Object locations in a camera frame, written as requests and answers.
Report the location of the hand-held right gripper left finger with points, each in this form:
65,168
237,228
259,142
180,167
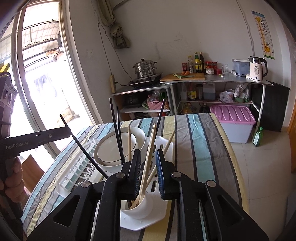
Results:
137,172

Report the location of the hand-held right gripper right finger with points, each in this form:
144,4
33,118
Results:
159,172

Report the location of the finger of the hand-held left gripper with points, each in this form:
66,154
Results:
53,136

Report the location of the black chopstick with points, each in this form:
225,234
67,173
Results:
115,132
118,125
160,115
83,150

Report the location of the white utensil cup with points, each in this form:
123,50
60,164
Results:
144,208

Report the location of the white plastic dish rack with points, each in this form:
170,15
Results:
129,223

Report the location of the person's left hand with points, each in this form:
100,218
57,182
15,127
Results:
15,185

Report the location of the wooden stool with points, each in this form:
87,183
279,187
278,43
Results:
32,171

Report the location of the large white bowl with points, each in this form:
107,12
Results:
140,139

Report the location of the small white bowl black rim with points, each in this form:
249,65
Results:
108,150

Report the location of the striped tablecloth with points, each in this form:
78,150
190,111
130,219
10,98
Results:
203,150

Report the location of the pink plastic basket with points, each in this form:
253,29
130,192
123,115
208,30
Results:
155,105

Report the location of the glass sliding door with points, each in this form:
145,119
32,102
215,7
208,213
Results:
74,69

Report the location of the beige power strip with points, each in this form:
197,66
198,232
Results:
112,83

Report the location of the metal stove cabinet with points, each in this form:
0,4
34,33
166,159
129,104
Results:
138,90

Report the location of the pink lid storage box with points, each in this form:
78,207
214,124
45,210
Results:
231,115

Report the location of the black gas stove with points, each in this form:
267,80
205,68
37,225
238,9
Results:
148,81

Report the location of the dark plastic jug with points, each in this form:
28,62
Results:
209,91

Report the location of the wooden cutting board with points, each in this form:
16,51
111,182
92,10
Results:
196,77

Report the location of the stainless steel steamer pot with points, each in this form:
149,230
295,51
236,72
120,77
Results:
144,68

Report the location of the red seasoning jar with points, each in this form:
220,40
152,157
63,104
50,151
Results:
184,67

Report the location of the metal kitchen shelf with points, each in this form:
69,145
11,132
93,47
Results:
219,78

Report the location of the green bottle yellow label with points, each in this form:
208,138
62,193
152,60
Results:
197,63

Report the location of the red lid jar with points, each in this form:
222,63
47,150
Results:
215,68
209,68

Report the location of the dark sauce bottle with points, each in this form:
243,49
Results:
202,62

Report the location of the glass mug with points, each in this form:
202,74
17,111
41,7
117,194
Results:
225,69

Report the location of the hanging grey cloth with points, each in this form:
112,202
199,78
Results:
118,32

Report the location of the clear plastic container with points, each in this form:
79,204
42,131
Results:
240,68

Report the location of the black panel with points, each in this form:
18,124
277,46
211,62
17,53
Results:
275,109

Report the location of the white electric kettle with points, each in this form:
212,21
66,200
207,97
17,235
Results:
256,69

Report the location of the giraffe wall poster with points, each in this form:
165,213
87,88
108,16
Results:
264,34

